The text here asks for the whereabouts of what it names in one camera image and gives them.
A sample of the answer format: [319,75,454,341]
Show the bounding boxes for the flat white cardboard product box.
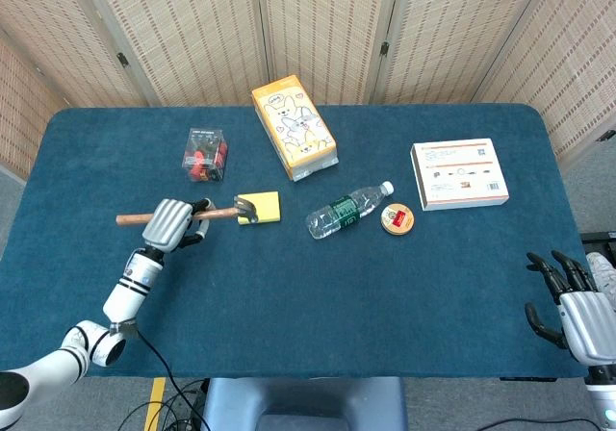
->
[410,138,510,212]

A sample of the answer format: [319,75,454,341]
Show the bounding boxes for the round tin with red label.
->
[379,203,415,236]

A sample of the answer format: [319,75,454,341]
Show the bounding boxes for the wooden handle claw hammer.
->
[115,195,260,228]

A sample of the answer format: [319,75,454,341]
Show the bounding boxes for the yellow sponge with green base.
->
[237,190,282,226]

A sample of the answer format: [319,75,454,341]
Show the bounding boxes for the yellow cartoon dog tissue pack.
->
[250,74,339,183]

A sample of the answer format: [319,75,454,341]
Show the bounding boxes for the blue tablecloth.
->
[0,103,594,380]

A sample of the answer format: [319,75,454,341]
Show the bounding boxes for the clear box with red parts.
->
[181,127,229,184]

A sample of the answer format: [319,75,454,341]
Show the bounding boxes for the grey white shoe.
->
[585,251,616,307]

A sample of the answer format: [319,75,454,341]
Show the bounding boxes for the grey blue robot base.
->
[201,376,409,431]

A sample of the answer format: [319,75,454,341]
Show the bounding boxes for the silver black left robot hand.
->
[141,197,217,253]

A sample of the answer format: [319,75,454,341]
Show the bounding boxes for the black cable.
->
[483,416,603,431]
[117,329,213,431]

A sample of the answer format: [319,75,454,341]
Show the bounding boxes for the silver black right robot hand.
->
[524,250,616,369]

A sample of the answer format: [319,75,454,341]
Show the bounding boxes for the woven bamboo screen panel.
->
[71,0,270,108]
[0,0,150,108]
[474,0,616,161]
[370,0,562,105]
[254,0,403,106]
[0,29,66,180]

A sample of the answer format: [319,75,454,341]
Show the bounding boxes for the clear water bottle green label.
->
[305,180,396,241]

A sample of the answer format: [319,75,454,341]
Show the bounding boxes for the yellow floor tape strip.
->
[143,376,167,431]

